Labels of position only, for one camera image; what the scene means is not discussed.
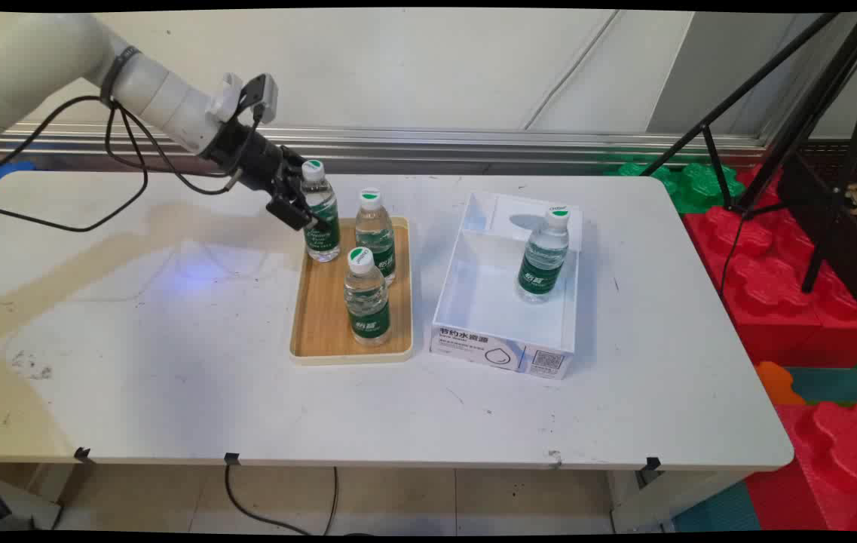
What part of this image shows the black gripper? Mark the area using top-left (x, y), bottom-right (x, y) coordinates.
top-left (202, 119), bottom-right (329, 232)

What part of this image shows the green label water bottle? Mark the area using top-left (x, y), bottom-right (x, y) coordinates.
top-left (343, 247), bottom-right (391, 347)
top-left (516, 208), bottom-right (571, 305)
top-left (300, 159), bottom-right (341, 263)
top-left (355, 188), bottom-right (397, 287)

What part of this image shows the wooden tray with cream rim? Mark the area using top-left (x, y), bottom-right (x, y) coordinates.
top-left (289, 216), bottom-right (414, 367)

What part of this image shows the white cardboard box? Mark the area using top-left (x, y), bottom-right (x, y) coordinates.
top-left (430, 191), bottom-right (584, 380)

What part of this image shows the green foam block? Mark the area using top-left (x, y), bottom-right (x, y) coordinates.
top-left (604, 161), bottom-right (746, 216)

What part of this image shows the white table leg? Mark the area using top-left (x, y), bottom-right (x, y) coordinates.
top-left (609, 469), bottom-right (750, 535)

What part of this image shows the large red foam block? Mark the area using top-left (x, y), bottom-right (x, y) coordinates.
top-left (683, 164), bottom-right (857, 368)

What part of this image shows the orange foam piece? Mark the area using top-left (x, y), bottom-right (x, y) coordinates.
top-left (755, 360), bottom-right (806, 406)

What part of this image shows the black tripod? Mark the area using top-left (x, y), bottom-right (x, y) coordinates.
top-left (639, 11), bottom-right (857, 295)

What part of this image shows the dark brown box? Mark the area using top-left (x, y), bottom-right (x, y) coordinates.
top-left (778, 142), bottom-right (857, 314)

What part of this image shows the teal foam mat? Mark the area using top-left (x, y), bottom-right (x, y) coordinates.
top-left (785, 367), bottom-right (857, 409)

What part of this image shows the red foam floor block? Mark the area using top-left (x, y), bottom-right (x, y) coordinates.
top-left (743, 402), bottom-right (857, 533)

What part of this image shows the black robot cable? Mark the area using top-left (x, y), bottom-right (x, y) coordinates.
top-left (104, 102), bottom-right (263, 197)
top-left (0, 102), bottom-right (150, 233)
top-left (0, 94), bottom-right (105, 163)

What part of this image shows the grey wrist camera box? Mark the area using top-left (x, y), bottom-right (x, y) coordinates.
top-left (240, 73), bottom-right (279, 125)

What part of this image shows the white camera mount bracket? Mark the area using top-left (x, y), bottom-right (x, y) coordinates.
top-left (206, 72), bottom-right (245, 123)

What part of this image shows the aluminium wall rail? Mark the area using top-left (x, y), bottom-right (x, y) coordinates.
top-left (0, 123), bottom-right (770, 176)

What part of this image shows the black strap on arm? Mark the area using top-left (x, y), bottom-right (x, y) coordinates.
top-left (99, 45), bottom-right (142, 107)

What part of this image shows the black cable under table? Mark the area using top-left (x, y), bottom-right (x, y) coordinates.
top-left (224, 462), bottom-right (312, 535)
top-left (323, 468), bottom-right (339, 535)

